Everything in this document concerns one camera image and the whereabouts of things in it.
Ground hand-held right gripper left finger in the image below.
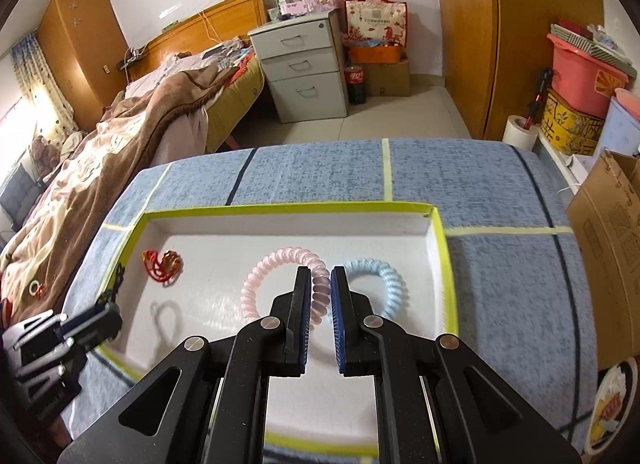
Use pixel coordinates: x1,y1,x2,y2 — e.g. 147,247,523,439
57,265,313,464

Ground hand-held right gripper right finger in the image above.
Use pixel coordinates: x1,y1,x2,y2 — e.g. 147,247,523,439
330,265,583,464

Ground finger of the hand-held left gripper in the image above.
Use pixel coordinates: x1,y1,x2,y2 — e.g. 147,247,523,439
70,318,123,355
62,301,122,340

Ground black knotted cord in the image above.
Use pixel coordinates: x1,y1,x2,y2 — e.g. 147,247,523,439
97,264,126,306

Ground pink spiral hair tie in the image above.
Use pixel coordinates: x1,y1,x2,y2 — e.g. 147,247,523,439
241,245,328,330

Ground light blue spiral hair tie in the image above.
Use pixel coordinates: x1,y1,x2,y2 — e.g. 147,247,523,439
344,258,410,320

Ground red knotted cord bracelet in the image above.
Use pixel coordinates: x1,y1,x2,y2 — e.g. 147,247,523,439
141,248,183,287

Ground white tray with yellow-green rim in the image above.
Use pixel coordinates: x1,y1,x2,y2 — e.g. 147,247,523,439
92,200,460,460

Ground grey padded chair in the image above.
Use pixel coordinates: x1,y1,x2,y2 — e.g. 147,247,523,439
0,164,41,225

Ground blue checked tablecloth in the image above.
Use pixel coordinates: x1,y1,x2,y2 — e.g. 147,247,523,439
60,138,601,464

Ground brown blanket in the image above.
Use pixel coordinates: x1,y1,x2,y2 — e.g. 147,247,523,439
0,64,236,325

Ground brown teddy bear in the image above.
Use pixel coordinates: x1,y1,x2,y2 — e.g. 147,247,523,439
30,137,61,175

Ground yellow bed mattress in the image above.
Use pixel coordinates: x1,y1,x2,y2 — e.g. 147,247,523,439
207,57,266,152

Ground patterned window curtain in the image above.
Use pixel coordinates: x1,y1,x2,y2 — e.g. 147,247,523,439
10,32,76,145

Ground cola bottle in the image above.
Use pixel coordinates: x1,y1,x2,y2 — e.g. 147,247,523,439
345,66,367,105

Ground small brown cardboard box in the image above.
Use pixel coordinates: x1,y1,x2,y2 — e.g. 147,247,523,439
357,59,411,98

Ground grey three-drawer cabinet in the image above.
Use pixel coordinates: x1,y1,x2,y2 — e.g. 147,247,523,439
248,9,351,124

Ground white paper roll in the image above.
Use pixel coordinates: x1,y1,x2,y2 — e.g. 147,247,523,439
501,115,540,150

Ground tall wooden wardrobe with stars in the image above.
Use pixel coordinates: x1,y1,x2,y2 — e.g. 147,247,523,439
37,0,128,132

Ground orange box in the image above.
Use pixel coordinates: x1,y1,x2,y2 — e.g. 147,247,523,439
349,44,403,65

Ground round printed plate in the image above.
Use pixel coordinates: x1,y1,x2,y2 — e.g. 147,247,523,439
582,359,626,450

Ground large open cardboard box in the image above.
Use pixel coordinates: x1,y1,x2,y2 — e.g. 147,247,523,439
566,149,640,370

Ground white small box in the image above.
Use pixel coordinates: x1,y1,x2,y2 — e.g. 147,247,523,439
562,153,598,182

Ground red and black stick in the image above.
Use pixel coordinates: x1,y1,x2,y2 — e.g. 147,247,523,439
522,69,556,127

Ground red patterned gift bag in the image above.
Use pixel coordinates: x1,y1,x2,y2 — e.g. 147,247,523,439
345,0,408,50

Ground yellow patterned round tin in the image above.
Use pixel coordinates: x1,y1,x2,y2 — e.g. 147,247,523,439
541,89,606,157

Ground wooden bed headboard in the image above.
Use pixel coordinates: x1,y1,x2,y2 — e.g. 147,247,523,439
127,0,268,80

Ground pink boxes on cabinet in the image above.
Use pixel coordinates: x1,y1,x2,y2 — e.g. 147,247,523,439
275,0,341,18

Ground pink plastic tub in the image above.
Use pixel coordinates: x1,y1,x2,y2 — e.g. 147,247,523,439
546,33,628,110

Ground large plain wooden wardrobe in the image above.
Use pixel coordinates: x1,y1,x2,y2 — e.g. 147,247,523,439
432,0,603,142

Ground light blue plastic bin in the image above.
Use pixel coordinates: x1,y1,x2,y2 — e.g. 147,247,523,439
602,89,640,155

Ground striped flat box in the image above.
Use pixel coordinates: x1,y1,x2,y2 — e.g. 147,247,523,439
550,22,638,78

